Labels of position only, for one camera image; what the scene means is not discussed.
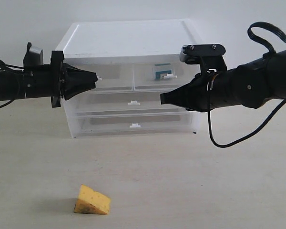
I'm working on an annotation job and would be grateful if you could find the wide clear drawer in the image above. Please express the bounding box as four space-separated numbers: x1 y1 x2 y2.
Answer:
63 91 180 112
78 112 196 134

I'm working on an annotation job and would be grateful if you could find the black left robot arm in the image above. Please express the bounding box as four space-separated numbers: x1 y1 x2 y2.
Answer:
0 51 98 108

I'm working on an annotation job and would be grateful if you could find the white plastic drawer cabinet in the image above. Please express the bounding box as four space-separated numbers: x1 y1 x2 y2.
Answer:
56 19 202 138

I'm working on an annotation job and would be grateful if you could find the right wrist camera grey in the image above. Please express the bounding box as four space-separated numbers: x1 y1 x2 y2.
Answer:
179 44 227 72

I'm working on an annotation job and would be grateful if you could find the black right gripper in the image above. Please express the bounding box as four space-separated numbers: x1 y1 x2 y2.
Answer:
160 71 219 112

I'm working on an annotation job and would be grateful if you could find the middle wide clear drawer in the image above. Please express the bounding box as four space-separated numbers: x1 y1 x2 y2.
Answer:
63 91 180 112

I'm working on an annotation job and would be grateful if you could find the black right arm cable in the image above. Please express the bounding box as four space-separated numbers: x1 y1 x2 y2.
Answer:
206 71 286 148

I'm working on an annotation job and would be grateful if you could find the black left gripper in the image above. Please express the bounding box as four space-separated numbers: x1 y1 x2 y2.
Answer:
23 51 97 108

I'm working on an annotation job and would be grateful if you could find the bottom wide clear drawer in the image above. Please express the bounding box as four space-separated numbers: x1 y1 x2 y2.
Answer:
78 112 196 134

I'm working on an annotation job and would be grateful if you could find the white pill bottle blue label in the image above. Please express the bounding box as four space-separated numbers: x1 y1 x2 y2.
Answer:
153 63 177 81

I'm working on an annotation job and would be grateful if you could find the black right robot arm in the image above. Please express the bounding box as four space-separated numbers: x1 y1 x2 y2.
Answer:
160 45 286 113

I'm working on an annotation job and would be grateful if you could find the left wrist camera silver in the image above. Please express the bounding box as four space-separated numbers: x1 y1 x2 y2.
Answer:
23 42 44 67

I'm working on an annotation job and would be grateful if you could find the yellow cheese wedge sponge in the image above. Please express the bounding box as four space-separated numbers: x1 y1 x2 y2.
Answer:
73 184 111 215

